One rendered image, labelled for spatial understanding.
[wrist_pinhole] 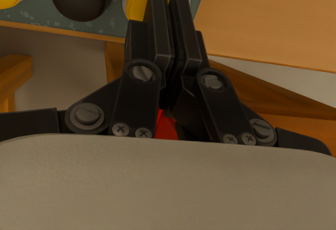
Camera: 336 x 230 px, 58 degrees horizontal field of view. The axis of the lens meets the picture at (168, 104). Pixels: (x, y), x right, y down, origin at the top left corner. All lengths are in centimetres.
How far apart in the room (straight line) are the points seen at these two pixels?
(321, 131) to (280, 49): 19
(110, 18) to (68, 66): 94
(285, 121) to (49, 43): 88
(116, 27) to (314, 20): 13
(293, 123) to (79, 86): 86
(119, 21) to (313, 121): 27
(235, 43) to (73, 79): 94
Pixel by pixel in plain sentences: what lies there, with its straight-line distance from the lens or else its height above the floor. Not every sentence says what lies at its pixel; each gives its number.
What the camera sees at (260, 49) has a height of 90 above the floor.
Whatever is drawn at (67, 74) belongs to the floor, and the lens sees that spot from 110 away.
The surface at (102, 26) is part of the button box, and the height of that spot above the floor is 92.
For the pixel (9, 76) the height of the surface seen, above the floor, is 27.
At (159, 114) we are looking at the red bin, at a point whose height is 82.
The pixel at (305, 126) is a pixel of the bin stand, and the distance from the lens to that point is 37.
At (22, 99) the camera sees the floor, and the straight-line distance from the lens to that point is 115.
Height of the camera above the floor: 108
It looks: 70 degrees down
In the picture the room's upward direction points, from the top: 142 degrees clockwise
